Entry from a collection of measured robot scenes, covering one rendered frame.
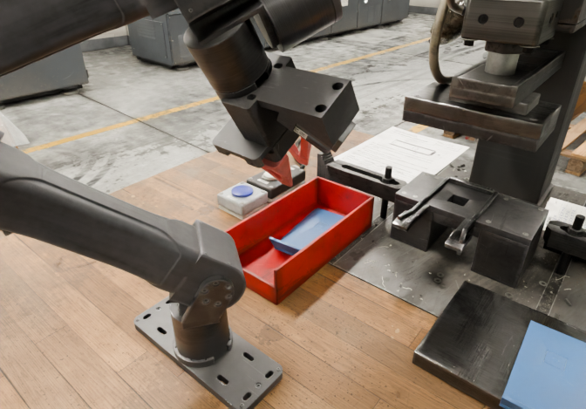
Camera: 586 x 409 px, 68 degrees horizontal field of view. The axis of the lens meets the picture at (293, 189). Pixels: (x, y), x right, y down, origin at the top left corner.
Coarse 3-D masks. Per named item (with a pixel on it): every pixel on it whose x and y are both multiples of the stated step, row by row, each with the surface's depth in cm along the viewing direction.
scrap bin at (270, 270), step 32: (320, 192) 80; (352, 192) 75; (256, 224) 69; (288, 224) 76; (352, 224) 70; (256, 256) 68; (288, 256) 68; (320, 256) 65; (256, 288) 61; (288, 288) 60
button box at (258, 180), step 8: (296, 144) 105; (296, 168) 89; (256, 176) 86; (296, 176) 87; (304, 176) 89; (256, 184) 84; (264, 184) 83; (272, 184) 83; (280, 184) 83; (296, 184) 88; (272, 192) 82; (280, 192) 84; (288, 192) 86; (272, 200) 83
